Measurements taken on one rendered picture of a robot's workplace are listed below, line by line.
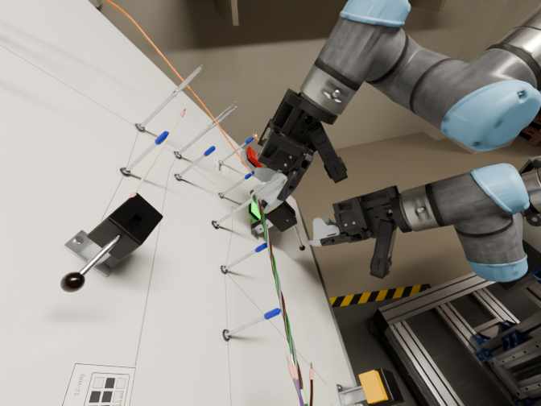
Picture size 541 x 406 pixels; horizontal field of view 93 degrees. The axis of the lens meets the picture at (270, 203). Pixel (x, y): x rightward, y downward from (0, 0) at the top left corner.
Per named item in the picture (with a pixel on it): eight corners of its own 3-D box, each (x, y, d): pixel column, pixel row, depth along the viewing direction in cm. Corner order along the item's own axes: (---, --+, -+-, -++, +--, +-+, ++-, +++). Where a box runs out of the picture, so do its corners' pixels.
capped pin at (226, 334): (220, 338, 32) (276, 312, 29) (222, 327, 33) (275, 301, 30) (229, 343, 32) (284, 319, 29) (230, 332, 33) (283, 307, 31)
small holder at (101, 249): (-1, 298, 18) (51, 251, 15) (88, 224, 26) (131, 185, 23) (59, 333, 19) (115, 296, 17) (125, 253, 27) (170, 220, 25)
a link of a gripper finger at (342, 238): (325, 234, 55) (365, 225, 50) (328, 242, 55) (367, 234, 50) (315, 239, 52) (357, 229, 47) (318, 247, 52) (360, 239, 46)
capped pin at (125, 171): (130, 171, 34) (173, 131, 31) (130, 179, 33) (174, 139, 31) (119, 165, 33) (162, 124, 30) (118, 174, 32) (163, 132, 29)
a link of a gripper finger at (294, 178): (273, 189, 48) (295, 149, 44) (281, 193, 48) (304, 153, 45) (276, 202, 44) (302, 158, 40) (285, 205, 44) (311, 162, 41)
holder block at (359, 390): (365, 415, 51) (414, 403, 48) (339, 416, 44) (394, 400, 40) (356, 387, 54) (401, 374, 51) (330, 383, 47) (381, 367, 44)
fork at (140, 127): (135, 121, 41) (197, 59, 36) (146, 129, 42) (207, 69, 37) (133, 127, 40) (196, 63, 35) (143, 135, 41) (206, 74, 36)
